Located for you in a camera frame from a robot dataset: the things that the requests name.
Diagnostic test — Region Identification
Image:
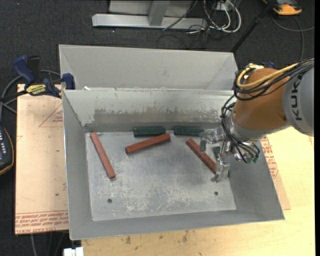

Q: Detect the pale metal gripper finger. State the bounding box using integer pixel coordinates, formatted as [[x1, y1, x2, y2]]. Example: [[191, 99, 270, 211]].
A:
[[210, 154, 230, 183], [199, 128, 224, 153]]

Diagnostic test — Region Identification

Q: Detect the grey metal bin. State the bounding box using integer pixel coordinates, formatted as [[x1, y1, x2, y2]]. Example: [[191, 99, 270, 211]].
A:
[[58, 44, 286, 241]]

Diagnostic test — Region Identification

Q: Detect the red-brown flat block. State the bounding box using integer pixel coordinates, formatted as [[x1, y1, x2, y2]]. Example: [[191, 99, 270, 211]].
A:
[[90, 131, 117, 180], [185, 137, 218, 175], [124, 132, 172, 156]]

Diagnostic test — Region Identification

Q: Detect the dark green flat block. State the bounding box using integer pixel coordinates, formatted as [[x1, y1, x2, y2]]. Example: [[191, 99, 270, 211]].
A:
[[133, 126, 167, 138], [173, 125, 206, 137], [212, 146, 231, 178]]

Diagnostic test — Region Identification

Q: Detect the brown cardboard board, red print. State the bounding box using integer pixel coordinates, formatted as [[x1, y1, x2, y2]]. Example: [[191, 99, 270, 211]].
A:
[[14, 83, 292, 236]]

